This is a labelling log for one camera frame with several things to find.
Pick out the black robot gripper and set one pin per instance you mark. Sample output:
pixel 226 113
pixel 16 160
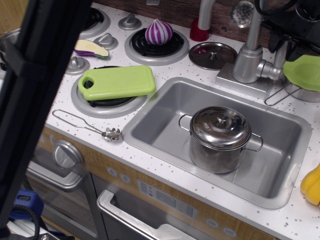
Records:
pixel 303 36

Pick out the silver faucet lever handle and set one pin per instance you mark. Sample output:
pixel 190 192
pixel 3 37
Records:
pixel 273 70

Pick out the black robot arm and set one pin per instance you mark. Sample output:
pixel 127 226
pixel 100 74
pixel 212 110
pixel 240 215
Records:
pixel 305 9

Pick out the green plastic plate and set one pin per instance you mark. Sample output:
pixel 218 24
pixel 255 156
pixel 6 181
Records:
pixel 304 72

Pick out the silver toy faucet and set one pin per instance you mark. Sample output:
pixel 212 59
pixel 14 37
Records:
pixel 249 73

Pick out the small steel saucepan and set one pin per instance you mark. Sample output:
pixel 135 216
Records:
pixel 290 90

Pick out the clear crystal knob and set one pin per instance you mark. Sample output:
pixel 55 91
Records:
pixel 241 14

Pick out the flat steel lid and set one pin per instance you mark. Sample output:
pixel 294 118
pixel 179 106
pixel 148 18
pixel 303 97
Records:
pixel 212 55

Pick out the red toy cup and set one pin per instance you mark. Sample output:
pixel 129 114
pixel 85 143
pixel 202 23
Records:
pixel 197 34

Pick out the steel pot lid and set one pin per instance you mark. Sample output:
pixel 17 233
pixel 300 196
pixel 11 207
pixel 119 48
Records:
pixel 220 128

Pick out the purple white toy onion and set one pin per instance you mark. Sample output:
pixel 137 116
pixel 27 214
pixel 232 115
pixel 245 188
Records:
pixel 158 33

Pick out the grey toy sink basin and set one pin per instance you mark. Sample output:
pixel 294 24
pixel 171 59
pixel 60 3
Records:
pixel 265 178

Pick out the stainless steel pot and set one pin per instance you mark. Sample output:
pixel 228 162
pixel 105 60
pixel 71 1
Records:
pixel 220 161

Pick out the yellow toy squash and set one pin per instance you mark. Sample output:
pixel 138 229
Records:
pixel 310 186

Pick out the back middle stove burner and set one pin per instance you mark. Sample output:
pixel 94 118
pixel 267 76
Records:
pixel 140 51

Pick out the stove burner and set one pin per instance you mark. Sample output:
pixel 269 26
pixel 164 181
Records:
pixel 96 23
pixel 108 108
pixel 140 51

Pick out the silver stove knob top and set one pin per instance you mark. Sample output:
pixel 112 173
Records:
pixel 129 23

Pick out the silver stove knob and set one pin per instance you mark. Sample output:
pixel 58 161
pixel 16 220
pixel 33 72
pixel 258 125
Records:
pixel 106 41
pixel 129 23
pixel 77 66

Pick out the silver stove knob middle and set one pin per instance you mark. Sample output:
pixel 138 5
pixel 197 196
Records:
pixel 106 41

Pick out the green plastic cutting board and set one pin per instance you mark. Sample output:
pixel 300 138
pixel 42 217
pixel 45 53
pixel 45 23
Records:
pixel 117 82

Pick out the front stove burner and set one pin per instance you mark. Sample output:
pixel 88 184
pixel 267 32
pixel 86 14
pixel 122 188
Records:
pixel 108 108

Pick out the back left stove burner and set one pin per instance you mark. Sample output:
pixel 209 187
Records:
pixel 96 23

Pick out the toy eggplant half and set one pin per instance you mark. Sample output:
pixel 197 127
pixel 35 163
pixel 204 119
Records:
pixel 84 47

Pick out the silver stove knob lower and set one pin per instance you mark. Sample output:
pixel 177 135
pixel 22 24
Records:
pixel 77 66

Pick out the silver oven dial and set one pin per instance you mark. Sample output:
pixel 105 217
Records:
pixel 65 155

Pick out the blue clamp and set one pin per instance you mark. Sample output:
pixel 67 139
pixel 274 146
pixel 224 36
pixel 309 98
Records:
pixel 26 205

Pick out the metal wire pasta spoon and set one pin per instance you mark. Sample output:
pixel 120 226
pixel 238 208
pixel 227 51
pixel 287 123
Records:
pixel 110 134

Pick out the silver dishwasher door handle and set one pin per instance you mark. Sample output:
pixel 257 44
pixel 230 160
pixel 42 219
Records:
pixel 137 229

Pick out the black foreground frame post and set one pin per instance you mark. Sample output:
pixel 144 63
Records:
pixel 36 65

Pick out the silver oven door handle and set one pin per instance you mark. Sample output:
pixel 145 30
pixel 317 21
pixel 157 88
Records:
pixel 70 183

